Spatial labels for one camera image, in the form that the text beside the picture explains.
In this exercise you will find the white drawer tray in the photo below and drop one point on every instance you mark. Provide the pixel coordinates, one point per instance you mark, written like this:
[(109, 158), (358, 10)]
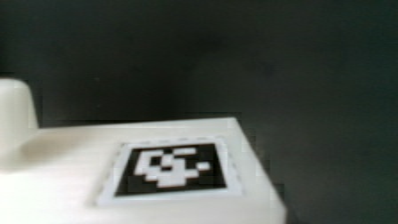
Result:
[(150, 173)]

